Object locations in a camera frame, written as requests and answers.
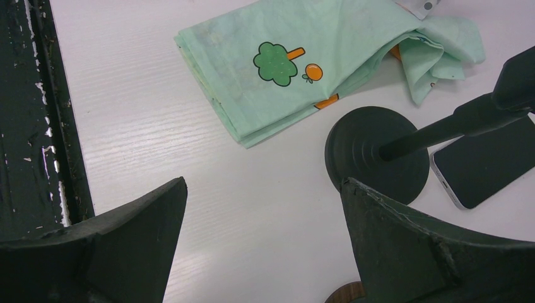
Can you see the white folding phone stand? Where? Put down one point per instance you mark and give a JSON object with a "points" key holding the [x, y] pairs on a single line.
{"points": [[418, 8]]}

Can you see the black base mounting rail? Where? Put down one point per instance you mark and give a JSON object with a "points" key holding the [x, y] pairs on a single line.
{"points": [[44, 185]]}

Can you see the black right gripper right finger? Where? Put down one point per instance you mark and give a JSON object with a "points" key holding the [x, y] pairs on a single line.
{"points": [[404, 255]]}

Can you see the black smartphone on table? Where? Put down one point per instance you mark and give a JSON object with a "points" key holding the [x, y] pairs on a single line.
{"points": [[474, 168]]}

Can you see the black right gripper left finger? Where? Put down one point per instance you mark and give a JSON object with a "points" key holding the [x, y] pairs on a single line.
{"points": [[122, 255]]}

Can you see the green cartoon towel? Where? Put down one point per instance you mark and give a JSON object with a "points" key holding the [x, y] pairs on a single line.
{"points": [[270, 64]]}

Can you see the brown round base stand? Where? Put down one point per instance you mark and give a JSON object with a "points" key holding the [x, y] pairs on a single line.
{"points": [[350, 292]]}

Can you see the black clamp phone stand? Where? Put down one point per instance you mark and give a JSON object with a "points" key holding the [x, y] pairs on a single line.
{"points": [[384, 150]]}

